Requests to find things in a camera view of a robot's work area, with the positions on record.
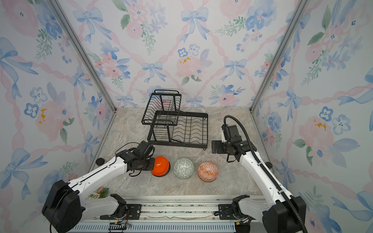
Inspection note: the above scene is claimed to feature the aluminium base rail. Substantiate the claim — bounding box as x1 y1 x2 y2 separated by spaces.
67 197 268 233

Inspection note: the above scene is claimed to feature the orange plastic bowl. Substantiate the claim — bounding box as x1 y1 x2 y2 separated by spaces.
151 156 171 177

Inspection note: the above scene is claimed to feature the red patterned ceramic bowl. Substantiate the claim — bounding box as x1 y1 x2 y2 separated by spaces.
197 162 219 182

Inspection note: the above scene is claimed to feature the green patterned ceramic bowl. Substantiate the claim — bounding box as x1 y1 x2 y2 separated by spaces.
173 158 194 180

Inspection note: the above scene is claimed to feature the black corrugated cable conduit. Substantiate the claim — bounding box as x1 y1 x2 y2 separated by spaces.
223 115 309 233

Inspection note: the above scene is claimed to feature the black wire dish rack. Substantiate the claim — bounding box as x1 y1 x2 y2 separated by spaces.
141 89 208 150

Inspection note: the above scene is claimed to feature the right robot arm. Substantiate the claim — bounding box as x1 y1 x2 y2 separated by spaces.
211 136 307 233

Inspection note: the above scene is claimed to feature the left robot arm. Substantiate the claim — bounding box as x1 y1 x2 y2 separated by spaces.
42 141 155 233

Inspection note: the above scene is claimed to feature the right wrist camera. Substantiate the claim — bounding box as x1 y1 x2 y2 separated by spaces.
221 124 242 143

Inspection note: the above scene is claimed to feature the black round knob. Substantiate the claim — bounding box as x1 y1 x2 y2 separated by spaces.
95 158 105 167

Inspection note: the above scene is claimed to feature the green snack packet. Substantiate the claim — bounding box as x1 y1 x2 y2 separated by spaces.
86 187 109 200

